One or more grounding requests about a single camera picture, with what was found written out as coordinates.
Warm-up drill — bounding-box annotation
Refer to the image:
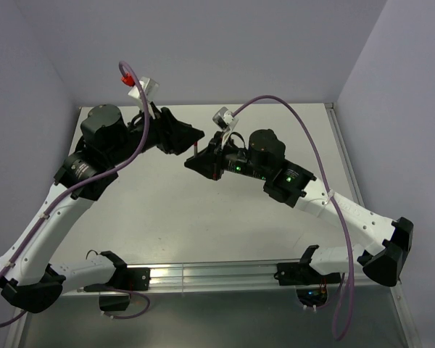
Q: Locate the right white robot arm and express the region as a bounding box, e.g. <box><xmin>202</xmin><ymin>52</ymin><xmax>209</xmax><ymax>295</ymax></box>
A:
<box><xmin>184</xmin><ymin>129</ymin><xmax>414</xmax><ymax>287</ymax></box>

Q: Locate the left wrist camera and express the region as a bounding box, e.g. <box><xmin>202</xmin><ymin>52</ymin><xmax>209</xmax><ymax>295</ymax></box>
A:
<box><xmin>120</xmin><ymin>74</ymin><xmax>161</xmax><ymax>101</ymax></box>

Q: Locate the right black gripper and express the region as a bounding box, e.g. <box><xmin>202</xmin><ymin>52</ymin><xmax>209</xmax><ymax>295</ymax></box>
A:
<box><xmin>184</xmin><ymin>130</ymin><xmax>269</xmax><ymax>181</ymax></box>

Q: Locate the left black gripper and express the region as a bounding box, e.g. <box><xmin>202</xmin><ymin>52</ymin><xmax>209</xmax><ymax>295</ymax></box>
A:
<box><xmin>106</xmin><ymin>101</ymin><xmax>204</xmax><ymax>165</ymax></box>

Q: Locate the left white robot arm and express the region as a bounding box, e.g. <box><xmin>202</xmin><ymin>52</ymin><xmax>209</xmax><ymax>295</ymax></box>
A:
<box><xmin>0</xmin><ymin>104</ymin><xmax>204</xmax><ymax>313</ymax></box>

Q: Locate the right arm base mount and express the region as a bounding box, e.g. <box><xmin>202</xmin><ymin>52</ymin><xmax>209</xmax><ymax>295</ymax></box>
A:
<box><xmin>273</xmin><ymin>262</ymin><xmax>344</xmax><ymax>307</ymax></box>

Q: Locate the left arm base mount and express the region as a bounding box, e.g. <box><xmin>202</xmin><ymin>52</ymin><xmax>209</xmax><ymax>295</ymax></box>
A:
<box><xmin>83</xmin><ymin>267</ymin><xmax>151</xmax><ymax>318</ymax></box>

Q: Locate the aluminium front rail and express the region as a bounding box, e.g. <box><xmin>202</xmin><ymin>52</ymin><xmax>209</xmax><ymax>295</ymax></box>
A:
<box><xmin>20</xmin><ymin>257</ymin><xmax>402</xmax><ymax>295</ymax></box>

